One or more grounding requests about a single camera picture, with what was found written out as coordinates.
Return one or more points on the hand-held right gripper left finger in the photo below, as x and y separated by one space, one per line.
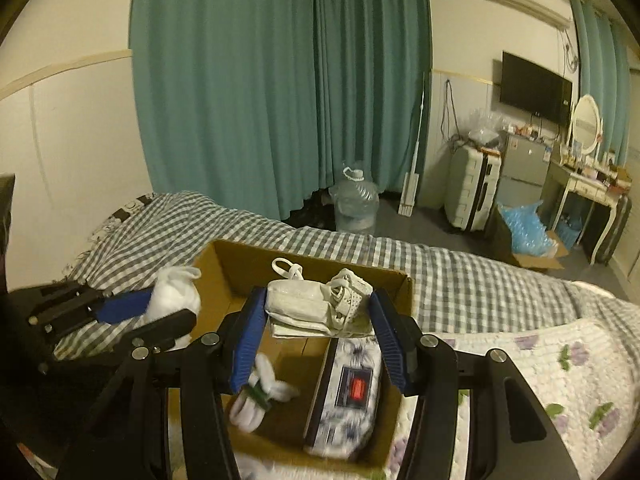
245 347

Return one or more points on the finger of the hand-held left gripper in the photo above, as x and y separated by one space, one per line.
122 306
167 327

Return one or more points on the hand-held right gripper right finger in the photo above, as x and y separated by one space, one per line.
395 347

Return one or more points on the white mesh garment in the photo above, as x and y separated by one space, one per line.
305 305

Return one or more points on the brown cardboard box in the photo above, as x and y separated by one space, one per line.
295 262

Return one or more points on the white socks with green band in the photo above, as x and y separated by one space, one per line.
250 407

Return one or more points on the floral packet with red label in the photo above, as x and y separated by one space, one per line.
345 410

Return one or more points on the grey checked bedsheet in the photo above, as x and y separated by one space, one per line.
450 280

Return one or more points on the brown patterned pillow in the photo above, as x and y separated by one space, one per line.
125 212

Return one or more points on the clear plastic water jug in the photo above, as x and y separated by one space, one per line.
355 205

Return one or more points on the dark pile under curtain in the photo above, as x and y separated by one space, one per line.
315 212

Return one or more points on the white flat mop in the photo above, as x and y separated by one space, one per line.
412 185

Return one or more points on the white hard-shell suitcase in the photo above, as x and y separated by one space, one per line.
467 190

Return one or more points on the cardboard box with blue bags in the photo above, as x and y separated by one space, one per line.
525 230

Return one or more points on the white floral quilt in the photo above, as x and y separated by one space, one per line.
575 360

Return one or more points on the grey mini fridge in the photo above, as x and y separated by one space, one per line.
525 162

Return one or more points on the clear plastic bag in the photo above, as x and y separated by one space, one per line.
482 127

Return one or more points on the dark suitcase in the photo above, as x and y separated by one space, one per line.
617 232

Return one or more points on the white dressing table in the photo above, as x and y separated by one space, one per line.
590 190

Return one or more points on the small items on fridge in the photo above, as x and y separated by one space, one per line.
527 131

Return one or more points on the wide teal curtain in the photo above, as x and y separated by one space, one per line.
250 85

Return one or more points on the cosmetics on dressing table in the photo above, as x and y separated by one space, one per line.
600 165

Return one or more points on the white oval vanity mirror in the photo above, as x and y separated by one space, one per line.
586 121

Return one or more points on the narrow teal curtain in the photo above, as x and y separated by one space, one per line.
597 50

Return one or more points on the black wall television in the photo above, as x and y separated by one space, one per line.
535 87

